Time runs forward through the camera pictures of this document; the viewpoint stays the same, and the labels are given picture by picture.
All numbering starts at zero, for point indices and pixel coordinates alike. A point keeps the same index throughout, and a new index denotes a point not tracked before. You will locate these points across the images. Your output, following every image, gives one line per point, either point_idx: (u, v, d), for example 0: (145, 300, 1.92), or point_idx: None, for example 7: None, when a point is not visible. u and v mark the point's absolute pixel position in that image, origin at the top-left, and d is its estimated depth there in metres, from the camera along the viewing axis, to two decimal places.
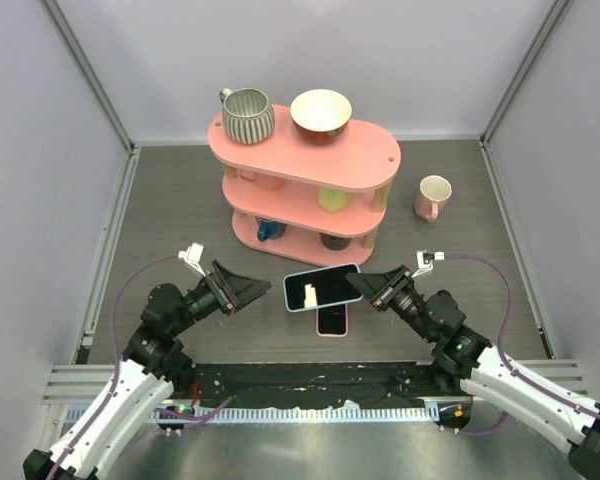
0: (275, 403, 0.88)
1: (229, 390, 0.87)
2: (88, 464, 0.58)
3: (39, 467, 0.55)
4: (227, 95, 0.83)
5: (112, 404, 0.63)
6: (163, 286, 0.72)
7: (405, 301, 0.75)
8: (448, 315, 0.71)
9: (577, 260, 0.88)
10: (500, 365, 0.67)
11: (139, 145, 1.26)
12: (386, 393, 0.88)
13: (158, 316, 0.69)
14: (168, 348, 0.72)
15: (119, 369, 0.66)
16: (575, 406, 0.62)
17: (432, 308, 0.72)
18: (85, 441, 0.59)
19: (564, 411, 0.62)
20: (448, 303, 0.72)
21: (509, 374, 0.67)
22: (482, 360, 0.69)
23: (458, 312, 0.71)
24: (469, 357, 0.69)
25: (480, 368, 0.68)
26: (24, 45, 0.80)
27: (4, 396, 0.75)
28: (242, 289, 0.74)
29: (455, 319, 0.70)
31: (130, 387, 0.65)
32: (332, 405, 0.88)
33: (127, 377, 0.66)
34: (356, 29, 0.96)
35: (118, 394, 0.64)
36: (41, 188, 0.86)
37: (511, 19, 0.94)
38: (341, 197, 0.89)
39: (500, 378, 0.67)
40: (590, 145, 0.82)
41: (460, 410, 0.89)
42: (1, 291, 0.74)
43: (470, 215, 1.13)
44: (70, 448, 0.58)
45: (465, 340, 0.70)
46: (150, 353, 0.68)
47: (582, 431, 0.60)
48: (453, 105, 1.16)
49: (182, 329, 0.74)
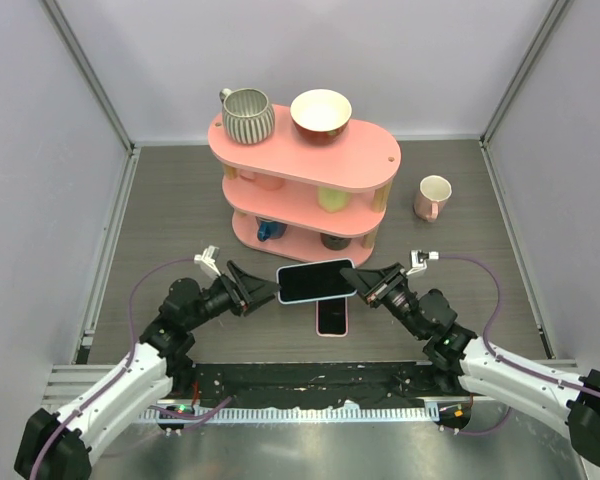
0: (274, 403, 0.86)
1: (229, 390, 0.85)
2: (92, 431, 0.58)
3: (42, 427, 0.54)
4: (227, 95, 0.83)
5: (125, 378, 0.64)
6: (183, 281, 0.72)
7: (398, 298, 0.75)
8: (439, 313, 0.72)
9: (577, 260, 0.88)
10: (485, 354, 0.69)
11: (139, 145, 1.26)
12: (386, 393, 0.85)
13: (178, 307, 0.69)
14: (182, 341, 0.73)
15: (134, 350, 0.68)
16: (557, 381, 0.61)
17: (424, 307, 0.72)
18: (94, 407, 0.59)
19: (549, 388, 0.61)
20: (439, 301, 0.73)
21: (493, 361, 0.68)
22: (468, 351, 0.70)
23: (448, 310, 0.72)
24: (457, 350, 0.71)
25: (467, 358, 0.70)
26: (24, 46, 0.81)
27: (4, 396, 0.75)
28: (254, 289, 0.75)
29: (446, 318, 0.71)
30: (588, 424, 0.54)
31: (144, 367, 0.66)
32: (332, 405, 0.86)
33: (141, 357, 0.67)
34: (356, 29, 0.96)
35: (132, 370, 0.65)
36: (41, 187, 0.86)
37: (511, 19, 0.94)
38: (341, 197, 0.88)
39: (486, 366, 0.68)
40: (590, 146, 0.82)
41: (461, 410, 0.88)
42: (1, 291, 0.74)
43: (470, 215, 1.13)
44: (80, 411, 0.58)
45: (453, 335, 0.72)
46: (166, 341, 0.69)
47: (567, 406, 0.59)
48: (453, 105, 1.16)
49: (197, 324, 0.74)
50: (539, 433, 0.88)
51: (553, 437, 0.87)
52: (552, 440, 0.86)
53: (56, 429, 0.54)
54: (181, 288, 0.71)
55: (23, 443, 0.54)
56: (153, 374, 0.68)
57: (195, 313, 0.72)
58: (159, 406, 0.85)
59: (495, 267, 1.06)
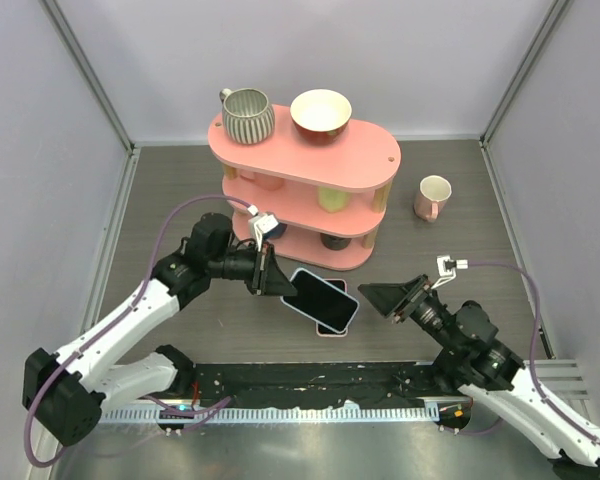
0: (275, 403, 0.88)
1: (229, 390, 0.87)
2: (94, 373, 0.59)
3: (41, 368, 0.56)
4: (227, 95, 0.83)
5: (131, 318, 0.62)
6: (215, 215, 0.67)
7: (428, 313, 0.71)
8: (478, 328, 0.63)
9: (577, 260, 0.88)
10: (532, 390, 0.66)
11: (139, 145, 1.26)
12: (386, 393, 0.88)
13: (207, 233, 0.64)
14: (197, 278, 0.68)
15: (145, 286, 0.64)
16: (593, 437, 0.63)
17: (462, 321, 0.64)
18: (95, 350, 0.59)
19: (583, 441, 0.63)
20: (478, 315, 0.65)
21: (539, 400, 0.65)
22: (516, 382, 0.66)
23: (489, 325, 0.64)
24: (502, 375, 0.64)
25: (515, 391, 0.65)
26: (23, 46, 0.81)
27: (3, 395, 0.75)
28: (275, 279, 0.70)
29: (486, 335, 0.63)
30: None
31: (151, 305, 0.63)
32: (332, 405, 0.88)
33: (150, 295, 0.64)
34: (356, 29, 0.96)
35: (139, 309, 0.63)
36: (41, 187, 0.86)
37: (511, 18, 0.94)
38: (341, 197, 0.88)
39: (531, 404, 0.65)
40: (590, 145, 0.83)
41: (460, 410, 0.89)
42: (0, 290, 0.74)
43: (470, 215, 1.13)
44: (80, 353, 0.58)
45: (498, 357, 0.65)
46: (179, 277, 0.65)
47: (595, 461, 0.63)
48: (454, 105, 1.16)
49: (215, 271, 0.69)
50: None
51: None
52: None
53: (55, 370, 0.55)
54: (217, 217, 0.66)
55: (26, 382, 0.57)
56: (163, 312, 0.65)
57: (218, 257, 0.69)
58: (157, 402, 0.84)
59: (495, 268, 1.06)
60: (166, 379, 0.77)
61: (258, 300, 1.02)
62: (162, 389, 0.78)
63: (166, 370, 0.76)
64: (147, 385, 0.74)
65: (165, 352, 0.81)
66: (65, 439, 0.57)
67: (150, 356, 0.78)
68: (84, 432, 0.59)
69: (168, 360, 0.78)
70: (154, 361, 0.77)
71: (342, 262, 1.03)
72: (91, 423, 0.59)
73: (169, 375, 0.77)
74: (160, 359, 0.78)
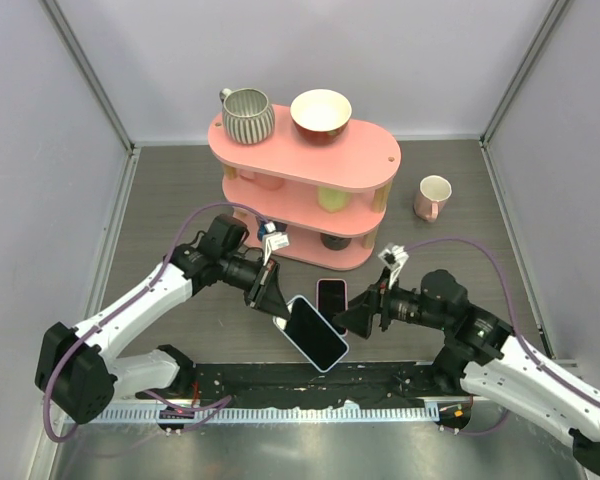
0: (275, 403, 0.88)
1: (229, 390, 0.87)
2: (112, 347, 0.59)
3: (59, 341, 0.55)
4: (227, 95, 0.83)
5: (148, 298, 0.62)
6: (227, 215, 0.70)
7: (402, 307, 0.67)
8: (445, 290, 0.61)
9: (577, 260, 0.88)
10: (525, 358, 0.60)
11: (139, 145, 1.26)
12: (386, 393, 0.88)
13: (229, 225, 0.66)
14: (208, 268, 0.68)
15: (163, 269, 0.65)
16: None
17: (427, 286, 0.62)
18: (114, 326, 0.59)
19: (591, 411, 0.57)
20: (445, 279, 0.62)
21: (534, 368, 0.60)
22: (506, 350, 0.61)
23: (457, 286, 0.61)
24: (489, 344, 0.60)
25: (505, 360, 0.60)
26: (24, 46, 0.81)
27: (3, 394, 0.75)
28: (276, 301, 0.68)
29: (454, 296, 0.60)
30: None
31: (168, 287, 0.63)
32: (332, 405, 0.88)
33: (168, 277, 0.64)
34: (356, 30, 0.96)
35: (155, 290, 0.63)
36: (41, 187, 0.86)
37: (510, 18, 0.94)
38: (341, 197, 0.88)
39: (525, 372, 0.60)
40: (589, 146, 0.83)
41: (461, 409, 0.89)
42: (0, 290, 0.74)
43: (470, 215, 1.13)
44: (99, 328, 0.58)
45: (482, 324, 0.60)
46: (192, 263, 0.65)
47: None
48: (454, 105, 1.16)
49: (222, 271, 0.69)
50: (539, 434, 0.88)
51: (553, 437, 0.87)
52: (552, 440, 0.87)
53: (73, 345, 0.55)
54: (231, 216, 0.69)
55: (43, 356, 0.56)
56: (178, 295, 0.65)
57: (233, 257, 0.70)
58: (161, 400, 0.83)
59: (495, 267, 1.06)
60: (167, 377, 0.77)
61: None
62: (162, 385, 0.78)
63: (169, 365, 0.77)
64: (155, 378, 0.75)
65: (166, 350, 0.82)
66: (79, 416, 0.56)
67: (153, 350, 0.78)
68: (97, 410, 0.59)
69: (172, 360, 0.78)
70: (159, 357, 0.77)
71: (342, 262, 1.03)
72: (104, 402, 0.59)
73: (172, 372, 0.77)
74: (163, 355, 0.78)
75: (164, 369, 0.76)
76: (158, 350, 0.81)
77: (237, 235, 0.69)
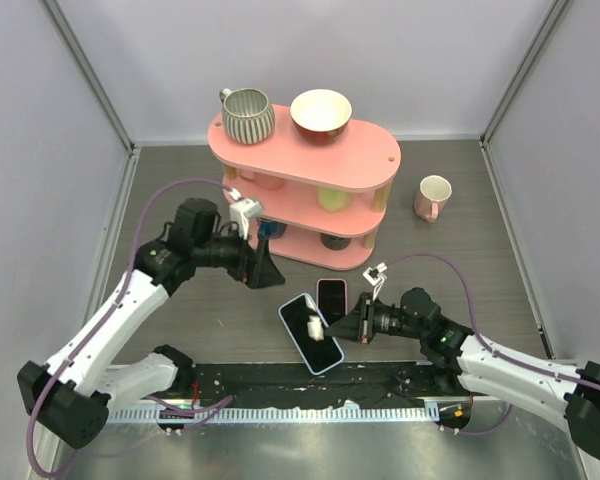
0: (275, 403, 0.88)
1: (229, 390, 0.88)
2: (90, 378, 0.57)
3: (33, 381, 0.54)
4: (227, 95, 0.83)
5: (118, 315, 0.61)
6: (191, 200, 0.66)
7: (385, 320, 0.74)
8: (421, 306, 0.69)
9: (577, 260, 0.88)
10: (481, 350, 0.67)
11: (139, 145, 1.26)
12: (386, 393, 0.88)
13: (195, 214, 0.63)
14: (181, 261, 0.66)
15: (128, 279, 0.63)
16: (555, 374, 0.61)
17: (407, 301, 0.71)
18: (86, 355, 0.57)
19: (546, 382, 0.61)
20: (422, 297, 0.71)
21: (490, 356, 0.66)
22: (465, 349, 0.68)
23: (431, 303, 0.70)
24: (453, 348, 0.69)
25: (465, 355, 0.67)
26: (24, 46, 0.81)
27: (3, 394, 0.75)
28: (267, 274, 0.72)
29: (429, 312, 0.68)
30: (586, 415, 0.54)
31: (137, 299, 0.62)
32: (332, 405, 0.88)
33: (136, 289, 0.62)
34: (356, 30, 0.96)
35: (125, 305, 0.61)
36: (41, 187, 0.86)
37: (511, 18, 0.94)
38: (341, 197, 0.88)
39: (483, 362, 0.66)
40: (590, 146, 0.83)
41: (461, 409, 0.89)
42: (0, 290, 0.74)
43: (470, 215, 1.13)
44: (70, 361, 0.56)
45: (449, 332, 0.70)
46: (159, 264, 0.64)
47: (566, 399, 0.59)
48: (454, 105, 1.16)
49: (203, 253, 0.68)
50: (539, 434, 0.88)
51: (553, 437, 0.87)
52: (552, 440, 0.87)
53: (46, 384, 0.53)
54: (198, 200, 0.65)
55: (23, 395, 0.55)
56: (150, 304, 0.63)
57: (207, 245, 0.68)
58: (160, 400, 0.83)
59: (496, 268, 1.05)
60: (167, 379, 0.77)
61: (258, 299, 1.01)
62: (163, 387, 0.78)
63: (166, 368, 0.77)
64: (151, 381, 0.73)
65: (163, 350, 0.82)
66: (77, 443, 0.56)
67: (148, 356, 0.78)
68: (95, 431, 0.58)
69: (168, 360, 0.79)
70: (156, 359, 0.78)
71: (342, 262, 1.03)
72: (101, 422, 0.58)
73: (170, 374, 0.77)
74: (159, 358, 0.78)
75: (157, 373, 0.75)
76: (155, 351, 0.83)
77: (208, 220, 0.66)
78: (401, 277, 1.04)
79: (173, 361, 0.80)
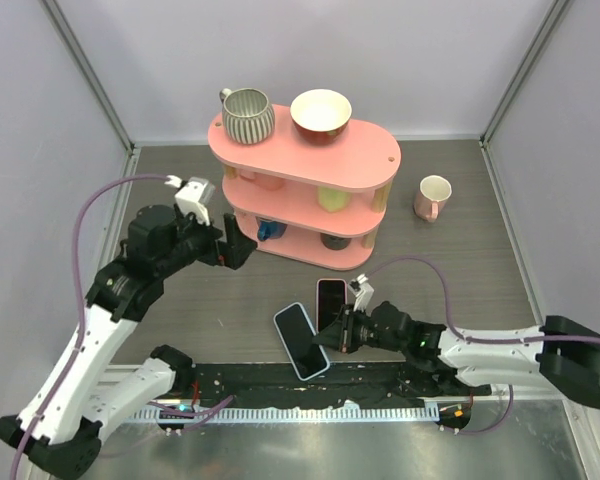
0: (275, 403, 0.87)
1: (229, 390, 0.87)
2: (67, 426, 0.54)
3: (8, 437, 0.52)
4: (227, 95, 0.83)
5: (82, 360, 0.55)
6: (145, 212, 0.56)
7: (364, 332, 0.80)
8: (390, 319, 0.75)
9: (577, 260, 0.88)
10: (456, 340, 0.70)
11: (139, 145, 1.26)
12: (386, 393, 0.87)
13: (147, 235, 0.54)
14: (144, 282, 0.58)
15: (84, 320, 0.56)
16: (521, 339, 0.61)
17: (378, 315, 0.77)
18: (56, 406, 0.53)
19: (518, 351, 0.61)
20: (392, 311, 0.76)
21: (465, 345, 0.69)
22: (443, 345, 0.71)
23: (400, 315, 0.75)
24: (432, 349, 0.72)
25: (444, 352, 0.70)
26: (24, 46, 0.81)
27: (3, 394, 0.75)
28: (244, 250, 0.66)
29: (399, 323, 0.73)
30: (561, 371, 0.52)
31: (99, 340, 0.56)
32: (332, 405, 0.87)
33: (94, 328, 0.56)
34: (356, 30, 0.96)
35: (87, 348, 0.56)
36: (41, 187, 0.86)
37: (511, 19, 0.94)
38: (341, 197, 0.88)
39: (460, 352, 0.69)
40: (589, 146, 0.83)
41: (461, 410, 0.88)
42: (0, 290, 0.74)
43: (470, 215, 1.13)
44: (40, 416, 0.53)
45: (426, 335, 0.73)
46: (118, 293, 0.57)
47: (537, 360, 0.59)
48: (454, 105, 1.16)
49: (171, 262, 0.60)
50: (539, 434, 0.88)
51: (553, 437, 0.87)
52: (552, 440, 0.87)
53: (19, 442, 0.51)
54: (152, 214, 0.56)
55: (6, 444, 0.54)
56: (117, 339, 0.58)
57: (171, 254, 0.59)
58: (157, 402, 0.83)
59: (496, 268, 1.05)
60: (167, 383, 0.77)
61: (258, 299, 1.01)
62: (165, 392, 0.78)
63: (163, 375, 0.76)
64: (144, 396, 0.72)
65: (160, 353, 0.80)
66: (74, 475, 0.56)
67: (146, 362, 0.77)
68: (90, 460, 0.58)
69: (165, 365, 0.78)
70: (152, 367, 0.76)
71: (342, 262, 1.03)
72: (93, 451, 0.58)
73: (169, 378, 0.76)
74: (156, 364, 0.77)
75: (151, 385, 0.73)
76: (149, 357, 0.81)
77: (168, 233, 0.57)
78: (401, 277, 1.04)
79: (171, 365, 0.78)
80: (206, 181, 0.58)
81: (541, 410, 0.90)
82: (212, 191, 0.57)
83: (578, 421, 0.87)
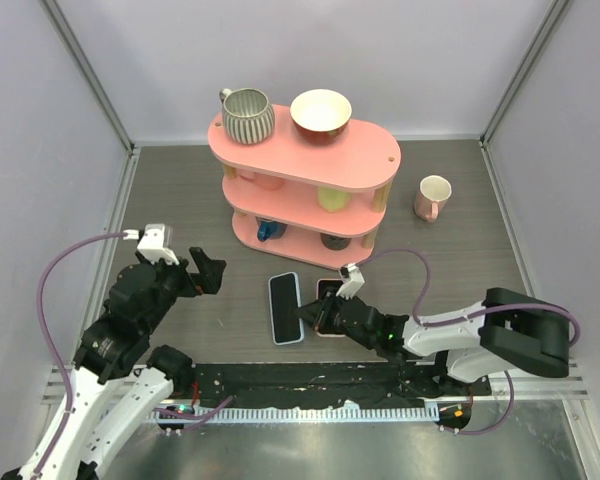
0: (275, 403, 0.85)
1: (229, 390, 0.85)
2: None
3: None
4: (227, 95, 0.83)
5: (73, 419, 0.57)
6: (125, 274, 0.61)
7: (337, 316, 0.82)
8: (358, 315, 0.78)
9: (578, 259, 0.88)
10: (417, 327, 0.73)
11: (138, 145, 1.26)
12: (386, 393, 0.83)
13: (128, 298, 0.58)
14: (129, 344, 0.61)
15: (71, 383, 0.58)
16: (465, 315, 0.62)
17: (346, 310, 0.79)
18: (52, 464, 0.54)
19: (464, 328, 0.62)
20: (359, 306, 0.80)
21: (423, 330, 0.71)
22: (406, 334, 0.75)
23: (367, 310, 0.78)
24: (398, 342, 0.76)
25: (407, 341, 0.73)
26: (24, 47, 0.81)
27: (4, 394, 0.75)
28: (217, 275, 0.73)
29: (367, 318, 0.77)
30: (501, 342, 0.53)
31: (89, 401, 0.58)
32: (332, 405, 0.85)
33: (82, 389, 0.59)
34: (356, 30, 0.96)
35: (77, 409, 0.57)
36: (41, 187, 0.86)
37: (511, 19, 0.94)
38: (341, 197, 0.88)
39: (421, 339, 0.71)
40: (589, 146, 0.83)
41: (460, 410, 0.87)
42: (1, 290, 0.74)
43: (470, 215, 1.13)
44: (37, 473, 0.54)
45: (394, 328, 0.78)
46: (105, 355, 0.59)
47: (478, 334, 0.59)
48: (453, 105, 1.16)
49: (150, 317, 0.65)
50: (539, 434, 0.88)
51: (553, 437, 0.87)
52: (552, 440, 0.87)
53: None
54: (130, 277, 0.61)
55: None
56: (105, 398, 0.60)
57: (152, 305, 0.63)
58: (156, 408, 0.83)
59: (496, 268, 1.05)
60: (165, 393, 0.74)
61: (258, 299, 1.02)
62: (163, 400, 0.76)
63: (158, 388, 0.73)
64: (141, 415, 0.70)
65: (154, 362, 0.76)
66: None
67: (144, 371, 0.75)
68: None
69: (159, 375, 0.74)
70: (146, 380, 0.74)
71: (343, 261, 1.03)
72: None
73: (166, 389, 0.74)
74: (151, 376, 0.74)
75: (147, 405, 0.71)
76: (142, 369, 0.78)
77: (149, 293, 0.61)
78: (400, 277, 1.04)
79: (167, 374, 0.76)
80: (162, 227, 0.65)
81: (541, 410, 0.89)
82: (170, 234, 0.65)
83: (578, 421, 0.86)
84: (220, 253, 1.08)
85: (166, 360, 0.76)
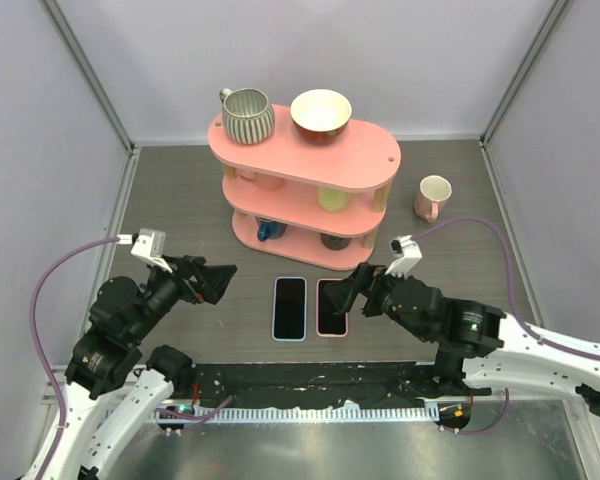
0: (275, 403, 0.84)
1: (229, 390, 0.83)
2: None
3: None
4: (227, 95, 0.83)
5: (67, 435, 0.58)
6: (114, 281, 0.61)
7: (386, 299, 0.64)
8: (418, 298, 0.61)
9: (578, 260, 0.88)
10: (525, 337, 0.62)
11: (139, 145, 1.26)
12: (386, 393, 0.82)
13: (109, 315, 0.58)
14: (119, 358, 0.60)
15: (64, 398, 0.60)
16: None
17: (400, 295, 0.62)
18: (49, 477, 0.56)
19: None
20: (414, 288, 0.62)
21: (536, 345, 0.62)
22: (503, 336, 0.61)
23: (428, 291, 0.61)
24: (484, 335, 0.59)
25: (506, 346, 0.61)
26: (23, 46, 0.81)
27: (4, 394, 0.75)
28: (218, 283, 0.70)
29: (430, 301, 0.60)
30: None
31: (81, 415, 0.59)
32: (332, 405, 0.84)
33: (75, 403, 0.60)
34: (356, 30, 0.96)
35: (70, 424, 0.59)
36: (42, 187, 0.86)
37: (510, 20, 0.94)
38: (341, 197, 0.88)
39: (528, 352, 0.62)
40: (589, 147, 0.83)
41: (461, 410, 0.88)
42: (0, 291, 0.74)
43: (470, 215, 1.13)
44: None
45: (473, 316, 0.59)
46: (95, 369, 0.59)
47: None
48: (454, 105, 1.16)
49: (144, 328, 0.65)
50: (540, 434, 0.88)
51: (553, 436, 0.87)
52: (552, 440, 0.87)
53: None
54: (110, 291, 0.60)
55: None
56: (98, 410, 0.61)
57: (138, 318, 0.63)
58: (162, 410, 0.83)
59: (496, 268, 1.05)
60: (164, 396, 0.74)
61: (258, 299, 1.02)
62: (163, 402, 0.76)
63: (156, 390, 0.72)
64: (141, 417, 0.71)
65: (155, 364, 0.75)
66: None
67: (144, 374, 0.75)
68: None
69: (159, 377, 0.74)
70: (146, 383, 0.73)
71: (343, 262, 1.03)
72: None
73: (166, 390, 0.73)
74: (150, 379, 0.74)
75: (147, 406, 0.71)
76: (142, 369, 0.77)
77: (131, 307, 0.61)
78: None
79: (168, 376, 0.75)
80: (153, 234, 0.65)
81: (541, 410, 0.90)
82: (160, 240, 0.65)
83: (578, 421, 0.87)
84: (220, 253, 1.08)
85: (166, 362, 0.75)
